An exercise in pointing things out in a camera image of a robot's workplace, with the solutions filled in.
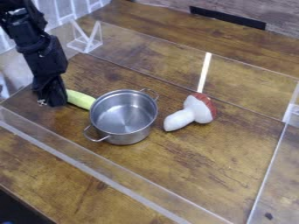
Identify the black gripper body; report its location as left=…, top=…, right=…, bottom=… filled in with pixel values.
left=0, top=11, right=70, bottom=91

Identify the clear acrylic triangle bracket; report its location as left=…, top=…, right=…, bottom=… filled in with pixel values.
left=66, top=20, right=103, bottom=53

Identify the green handled metal spoon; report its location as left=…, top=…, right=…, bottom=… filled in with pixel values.
left=66, top=89, right=96, bottom=110

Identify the white red toy mushroom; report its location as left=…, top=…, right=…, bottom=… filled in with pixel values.
left=163, top=93, right=216, bottom=131

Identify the small steel pot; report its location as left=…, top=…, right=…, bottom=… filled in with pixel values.
left=83, top=88, right=159, bottom=145

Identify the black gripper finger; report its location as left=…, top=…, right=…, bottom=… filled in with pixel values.
left=41, top=76, right=68, bottom=107

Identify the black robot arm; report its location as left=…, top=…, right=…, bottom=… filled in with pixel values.
left=0, top=0, right=68, bottom=107

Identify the black wall slot strip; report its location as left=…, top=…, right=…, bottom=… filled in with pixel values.
left=189, top=6, right=267, bottom=30

